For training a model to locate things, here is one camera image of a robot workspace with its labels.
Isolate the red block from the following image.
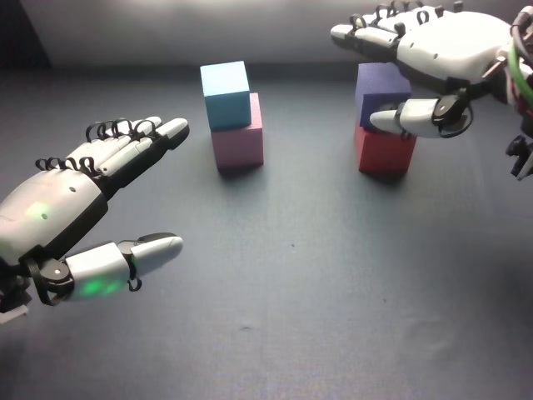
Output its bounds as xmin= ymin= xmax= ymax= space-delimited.
xmin=352 ymin=120 xmax=418 ymax=174

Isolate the thin green cable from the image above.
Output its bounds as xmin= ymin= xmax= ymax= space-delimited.
xmin=507 ymin=39 xmax=533 ymax=99

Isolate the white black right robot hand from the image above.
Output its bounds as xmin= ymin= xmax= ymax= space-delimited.
xmin=330 ymin=0 xmax=513 ymax=141

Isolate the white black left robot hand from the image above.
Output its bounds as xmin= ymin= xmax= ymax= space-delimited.
xmin=0 ymin=115 xmax=192 ymax=308

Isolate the blue block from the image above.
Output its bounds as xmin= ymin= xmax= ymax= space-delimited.
xmin=199 ymin=60 xmax=251 ymax=131

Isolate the purple block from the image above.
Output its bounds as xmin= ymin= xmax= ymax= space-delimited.
xmin=354 ymin=62 xmax=413 ymax=131

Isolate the pink block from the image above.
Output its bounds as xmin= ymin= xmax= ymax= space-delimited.
xmin=210 ymin=92 xmax=265 ymax=172

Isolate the grey table cloth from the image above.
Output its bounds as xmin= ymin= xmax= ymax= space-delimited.
xmin=0 ymin=62 xmax=533 ymax=400

